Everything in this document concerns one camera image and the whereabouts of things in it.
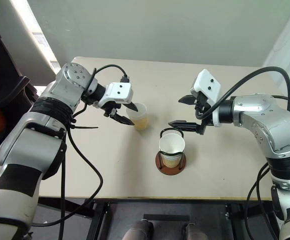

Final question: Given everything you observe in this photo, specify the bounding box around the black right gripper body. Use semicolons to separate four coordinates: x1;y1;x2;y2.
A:
194;91;213;136

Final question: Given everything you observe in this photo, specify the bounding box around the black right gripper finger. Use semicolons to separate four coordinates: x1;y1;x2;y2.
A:
177;94;199;106
168;120;199;132

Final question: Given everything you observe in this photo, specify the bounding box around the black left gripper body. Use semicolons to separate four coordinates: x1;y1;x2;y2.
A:
103;103;123;119

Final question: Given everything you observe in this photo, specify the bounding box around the translucent plastic cup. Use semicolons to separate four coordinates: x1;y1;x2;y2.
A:
125;102;150;132

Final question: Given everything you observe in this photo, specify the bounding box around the white and tan paper cup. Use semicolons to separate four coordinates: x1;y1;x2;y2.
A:
158;132;186;169

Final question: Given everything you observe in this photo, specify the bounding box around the black zip tie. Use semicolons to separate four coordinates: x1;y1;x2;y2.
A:
68;124;100;131

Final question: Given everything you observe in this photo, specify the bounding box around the dark rounded shape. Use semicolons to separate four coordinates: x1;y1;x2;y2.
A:
123;218;154;240
182;223;208;240

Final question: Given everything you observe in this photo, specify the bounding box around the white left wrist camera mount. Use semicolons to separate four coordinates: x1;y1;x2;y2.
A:
94;82;134;109

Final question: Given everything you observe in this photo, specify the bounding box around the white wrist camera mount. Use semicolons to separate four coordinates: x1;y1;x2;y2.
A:
189;69;222;107
94;82;134;109

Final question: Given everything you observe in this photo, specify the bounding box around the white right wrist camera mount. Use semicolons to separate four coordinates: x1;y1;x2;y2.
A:
189;69;222;107

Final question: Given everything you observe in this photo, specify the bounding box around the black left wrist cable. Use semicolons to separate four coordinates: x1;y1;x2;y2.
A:
83;64;131;98

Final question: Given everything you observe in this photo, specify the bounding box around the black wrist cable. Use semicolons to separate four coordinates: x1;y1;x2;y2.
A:
194;66;290;121
83;64;131;98

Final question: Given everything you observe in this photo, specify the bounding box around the wire cup holder, wooden base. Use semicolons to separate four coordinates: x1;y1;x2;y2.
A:
155;127;187;177

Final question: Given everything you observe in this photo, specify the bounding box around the long black hanging cable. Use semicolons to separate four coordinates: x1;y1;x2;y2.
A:
31;126;104;240

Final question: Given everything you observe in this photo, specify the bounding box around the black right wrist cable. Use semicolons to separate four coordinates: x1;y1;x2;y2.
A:
194;66;290;121

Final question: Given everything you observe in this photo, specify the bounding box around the black right body cable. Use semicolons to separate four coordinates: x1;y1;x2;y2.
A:
244;162;279;240

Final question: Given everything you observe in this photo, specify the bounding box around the black table frame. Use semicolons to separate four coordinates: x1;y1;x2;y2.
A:
37;196;281;240

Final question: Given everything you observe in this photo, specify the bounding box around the white window frame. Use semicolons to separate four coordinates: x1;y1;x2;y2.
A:
9;0;62;76

